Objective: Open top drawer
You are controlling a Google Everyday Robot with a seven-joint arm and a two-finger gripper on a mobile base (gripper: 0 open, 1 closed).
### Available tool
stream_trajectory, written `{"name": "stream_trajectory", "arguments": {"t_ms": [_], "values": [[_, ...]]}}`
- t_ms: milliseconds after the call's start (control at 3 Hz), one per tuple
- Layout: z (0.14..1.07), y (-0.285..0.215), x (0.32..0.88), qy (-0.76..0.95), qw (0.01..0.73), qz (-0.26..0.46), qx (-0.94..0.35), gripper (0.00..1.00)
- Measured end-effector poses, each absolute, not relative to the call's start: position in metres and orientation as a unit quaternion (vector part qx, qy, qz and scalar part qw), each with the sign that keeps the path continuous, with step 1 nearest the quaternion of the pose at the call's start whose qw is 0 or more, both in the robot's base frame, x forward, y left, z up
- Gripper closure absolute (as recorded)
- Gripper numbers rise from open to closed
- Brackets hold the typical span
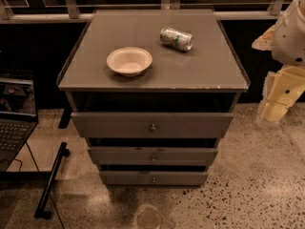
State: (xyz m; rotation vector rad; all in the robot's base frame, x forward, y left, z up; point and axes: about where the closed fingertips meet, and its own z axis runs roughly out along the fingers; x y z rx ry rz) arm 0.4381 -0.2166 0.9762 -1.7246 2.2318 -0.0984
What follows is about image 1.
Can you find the grey top drawer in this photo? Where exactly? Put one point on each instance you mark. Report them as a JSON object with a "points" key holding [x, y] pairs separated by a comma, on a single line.
{"points": [[152, 125]]}

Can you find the grey middle drawer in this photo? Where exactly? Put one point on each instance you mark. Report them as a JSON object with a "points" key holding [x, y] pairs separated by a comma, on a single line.
{"points": [[153, 156]]}

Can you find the grey bottom drawer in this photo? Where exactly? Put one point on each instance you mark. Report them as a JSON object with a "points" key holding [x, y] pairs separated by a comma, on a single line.
{"points": [[153, 178]]}

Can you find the black laptop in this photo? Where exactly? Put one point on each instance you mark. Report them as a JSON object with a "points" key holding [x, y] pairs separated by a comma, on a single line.
{"points": [[18, 114]]}

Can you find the grey drawer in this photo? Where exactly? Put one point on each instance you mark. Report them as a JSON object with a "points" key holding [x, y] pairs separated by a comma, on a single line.
{"points": [[153, 178], [152, 125], [153, 156]]}

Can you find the silver green soda can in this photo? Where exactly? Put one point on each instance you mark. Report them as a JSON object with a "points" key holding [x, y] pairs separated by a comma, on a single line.
{"points": [[179, 40]]}

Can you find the metal railing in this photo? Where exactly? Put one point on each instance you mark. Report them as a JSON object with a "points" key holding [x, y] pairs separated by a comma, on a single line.
{"points": [[152, 4]]}

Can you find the white paper bowl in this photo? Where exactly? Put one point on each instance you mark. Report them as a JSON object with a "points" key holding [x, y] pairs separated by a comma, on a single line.
{"points": [[129, 61]]}

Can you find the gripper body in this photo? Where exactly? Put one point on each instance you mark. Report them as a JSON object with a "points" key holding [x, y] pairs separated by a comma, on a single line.
{"points": [[290, 37]]}

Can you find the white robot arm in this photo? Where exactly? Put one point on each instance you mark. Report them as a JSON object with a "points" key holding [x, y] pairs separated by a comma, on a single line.
{"points": [[286, 41]]}

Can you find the grey drawer cabinet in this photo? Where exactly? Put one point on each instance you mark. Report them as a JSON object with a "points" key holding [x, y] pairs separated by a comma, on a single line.
{"points": [[206, 79]]}

